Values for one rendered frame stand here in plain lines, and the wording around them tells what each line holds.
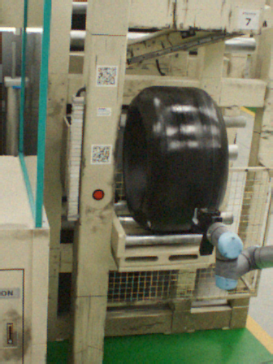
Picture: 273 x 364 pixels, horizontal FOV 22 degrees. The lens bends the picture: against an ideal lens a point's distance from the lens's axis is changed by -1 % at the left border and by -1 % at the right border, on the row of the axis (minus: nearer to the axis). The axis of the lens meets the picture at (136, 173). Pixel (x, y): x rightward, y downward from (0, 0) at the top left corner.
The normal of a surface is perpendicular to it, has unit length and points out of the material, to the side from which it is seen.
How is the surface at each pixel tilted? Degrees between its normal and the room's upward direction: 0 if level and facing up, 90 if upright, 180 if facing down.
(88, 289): 90
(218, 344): 0
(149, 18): 90
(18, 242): 90
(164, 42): 90
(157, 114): 52
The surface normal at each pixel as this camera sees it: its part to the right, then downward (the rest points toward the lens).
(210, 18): 0.23, 0.37
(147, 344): 0.08, -0.93
